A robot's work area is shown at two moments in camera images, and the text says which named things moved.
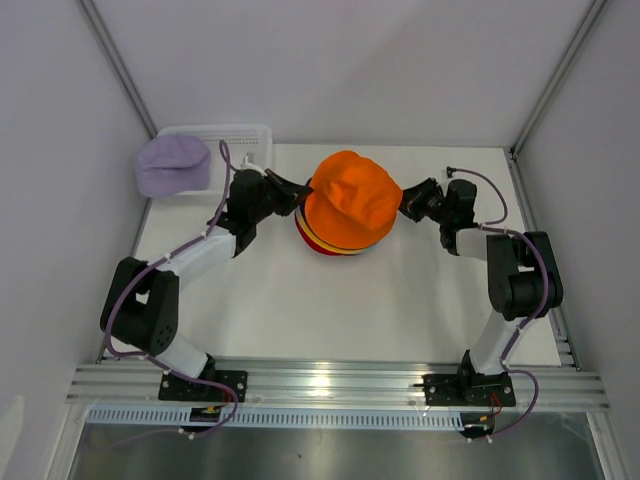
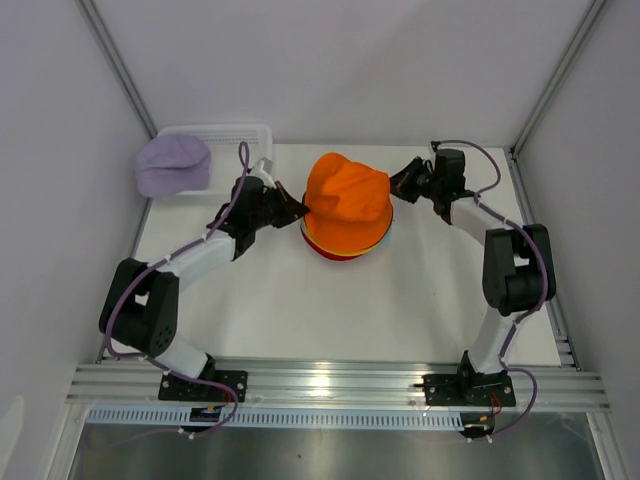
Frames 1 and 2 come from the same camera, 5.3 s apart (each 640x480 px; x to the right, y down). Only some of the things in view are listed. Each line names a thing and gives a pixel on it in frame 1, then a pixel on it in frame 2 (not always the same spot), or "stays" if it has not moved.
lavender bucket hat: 173,164 stays
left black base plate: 173,387 stays
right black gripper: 413,197 -> 402,182
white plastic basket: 238,140 stays
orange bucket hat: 355,200 stays
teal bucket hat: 299,226 -> 388,236
